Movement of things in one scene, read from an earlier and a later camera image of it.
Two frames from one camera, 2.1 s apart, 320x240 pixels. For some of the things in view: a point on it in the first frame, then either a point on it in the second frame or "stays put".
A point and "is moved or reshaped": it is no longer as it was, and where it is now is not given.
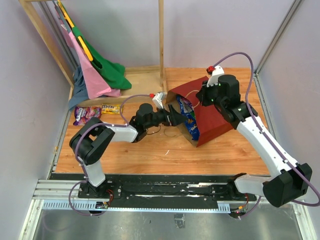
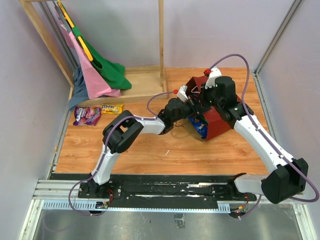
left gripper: (173, 118) to (197, 110)
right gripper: (201, 95) stays put
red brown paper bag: (211, 122) is moved or reshaped
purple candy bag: (83, 114) stays put
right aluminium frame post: (291, 11) stays put
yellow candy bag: (111, 109) stays put
